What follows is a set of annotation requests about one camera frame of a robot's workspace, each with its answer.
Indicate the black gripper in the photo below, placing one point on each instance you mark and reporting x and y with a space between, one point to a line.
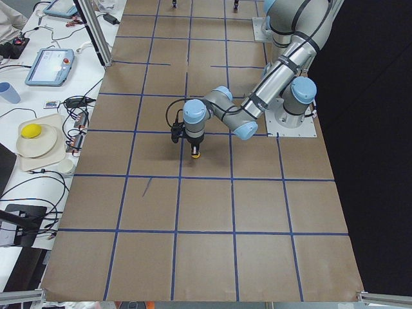
195 141

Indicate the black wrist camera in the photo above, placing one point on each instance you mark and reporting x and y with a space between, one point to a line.
177 131

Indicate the blue teach pendant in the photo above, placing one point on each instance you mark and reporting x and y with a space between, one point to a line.
61 8
51 67

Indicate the black power adapter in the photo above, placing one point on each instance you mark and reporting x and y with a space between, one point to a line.
111 19

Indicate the yellow lemon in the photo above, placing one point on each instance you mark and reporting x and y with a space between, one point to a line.
31 131

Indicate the clear plastic bag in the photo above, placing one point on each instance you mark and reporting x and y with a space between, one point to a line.
110 6

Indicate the aluminium frame post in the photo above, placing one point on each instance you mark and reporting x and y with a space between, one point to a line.
88 16

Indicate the light blue plastic cup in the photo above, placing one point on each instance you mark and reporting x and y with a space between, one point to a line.
8 92

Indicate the white paper cup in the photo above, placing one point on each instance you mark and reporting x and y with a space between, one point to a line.
66 167

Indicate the cream plate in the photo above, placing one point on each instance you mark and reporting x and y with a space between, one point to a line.
37 146

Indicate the beige tray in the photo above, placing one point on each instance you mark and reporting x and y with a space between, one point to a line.
53 156

